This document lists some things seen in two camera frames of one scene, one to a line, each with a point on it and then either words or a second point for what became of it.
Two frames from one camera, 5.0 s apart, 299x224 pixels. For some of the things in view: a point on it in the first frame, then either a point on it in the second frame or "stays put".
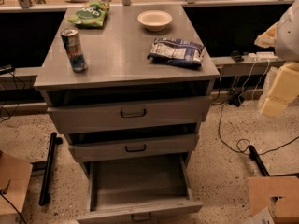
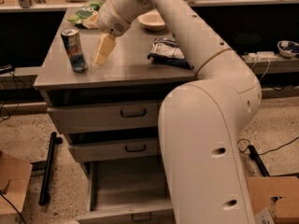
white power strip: (262, 56) stays put
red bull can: (73, 48) stays put
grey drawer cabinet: (129, 85) stays put
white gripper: (288, 37) to (111, 20)
